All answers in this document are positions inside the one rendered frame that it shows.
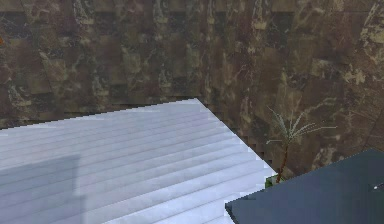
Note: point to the green palm house plant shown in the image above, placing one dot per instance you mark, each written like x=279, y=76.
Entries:
x=288, y=135

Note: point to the dark blue-grey table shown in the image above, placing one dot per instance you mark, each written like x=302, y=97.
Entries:
x=316, y=196

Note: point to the small white object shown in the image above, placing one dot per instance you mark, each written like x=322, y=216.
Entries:
x=378, y=186

